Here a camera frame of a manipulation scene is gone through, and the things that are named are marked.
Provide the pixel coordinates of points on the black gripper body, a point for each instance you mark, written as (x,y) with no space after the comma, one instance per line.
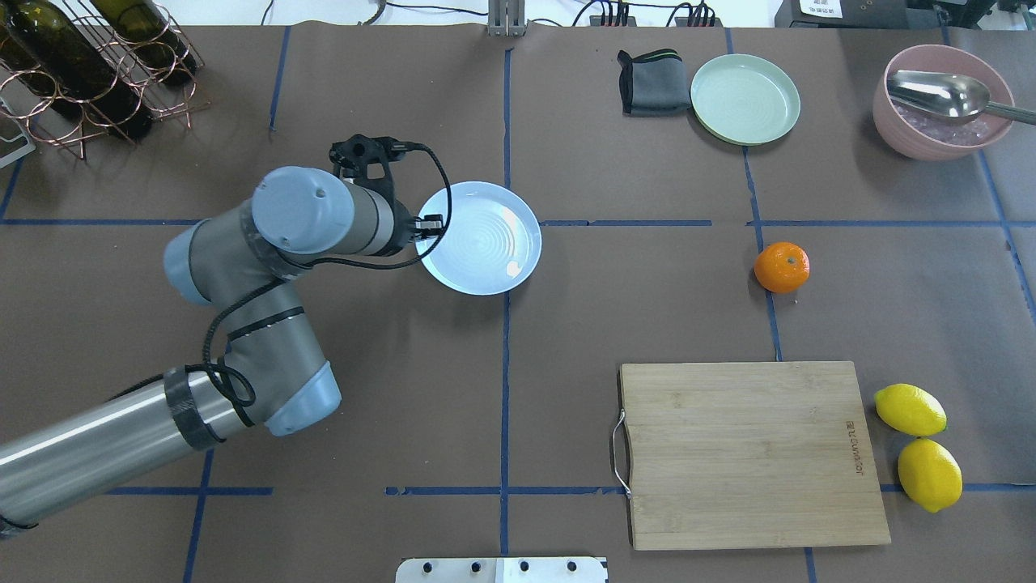
(402,235)

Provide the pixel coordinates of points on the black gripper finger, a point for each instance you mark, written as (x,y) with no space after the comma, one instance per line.
(428,225)

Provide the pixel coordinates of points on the light blue plate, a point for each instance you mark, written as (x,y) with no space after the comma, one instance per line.
(493,243)

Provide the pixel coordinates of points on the orange mandarin fruit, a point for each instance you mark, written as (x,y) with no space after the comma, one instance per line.
(782,268)

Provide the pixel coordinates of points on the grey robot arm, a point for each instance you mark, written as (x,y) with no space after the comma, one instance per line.
(260,361)

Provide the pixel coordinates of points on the light green plate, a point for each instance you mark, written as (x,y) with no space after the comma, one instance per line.
(744,99)

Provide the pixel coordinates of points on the dark wine bottle upper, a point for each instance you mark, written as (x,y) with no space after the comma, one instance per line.
(153,39)

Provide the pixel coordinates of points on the dark wine bottle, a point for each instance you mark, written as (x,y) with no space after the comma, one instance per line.
(153,39)
(81,72)

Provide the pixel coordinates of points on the folded grey cloth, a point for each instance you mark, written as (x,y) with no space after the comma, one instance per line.
(653,84)

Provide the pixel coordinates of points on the dark wine bottle lower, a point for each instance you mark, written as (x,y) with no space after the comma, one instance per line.
(81,72)

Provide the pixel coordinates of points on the bamboo cutting board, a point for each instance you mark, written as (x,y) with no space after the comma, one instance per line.
(749,455)

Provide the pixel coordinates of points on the pink bowl with ice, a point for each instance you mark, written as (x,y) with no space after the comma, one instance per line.
(923,137)

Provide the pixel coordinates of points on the lower yellow lemon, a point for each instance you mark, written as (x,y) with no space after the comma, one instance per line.
(911,410)

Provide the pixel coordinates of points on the yellow lemon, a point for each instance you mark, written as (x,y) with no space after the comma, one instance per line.
(929,475)
(911,410)

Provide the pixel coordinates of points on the metal ice scoop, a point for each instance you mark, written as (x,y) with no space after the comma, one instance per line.
(950,96)

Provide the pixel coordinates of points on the upper yellow lemon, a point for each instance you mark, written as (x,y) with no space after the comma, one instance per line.
(929,475)

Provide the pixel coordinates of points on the copper wire bottle rack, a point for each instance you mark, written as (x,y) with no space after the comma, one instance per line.
(33,103)

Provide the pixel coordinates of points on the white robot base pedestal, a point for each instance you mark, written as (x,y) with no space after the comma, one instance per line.
(504,569)

